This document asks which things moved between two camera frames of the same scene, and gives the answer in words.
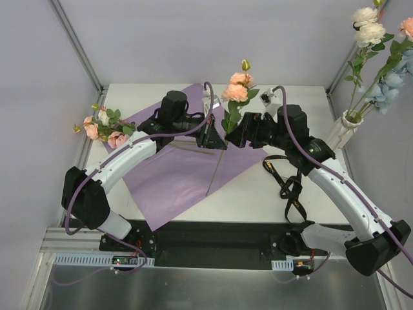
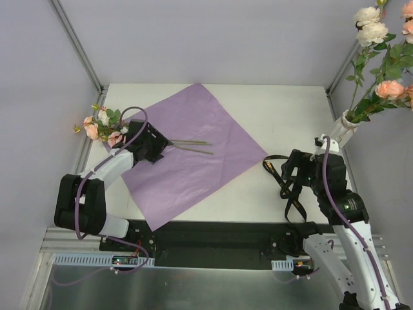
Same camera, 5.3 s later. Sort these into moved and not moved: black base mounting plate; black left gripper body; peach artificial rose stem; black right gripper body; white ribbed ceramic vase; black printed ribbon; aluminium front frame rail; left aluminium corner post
Moved: peach artificial rose stem; black right gripper body; black left gripper body
Not moved: black base mounting plate; left aluminium corner post; black printed ribbon; white ribbed ceramic vase; aluminium front frame rail
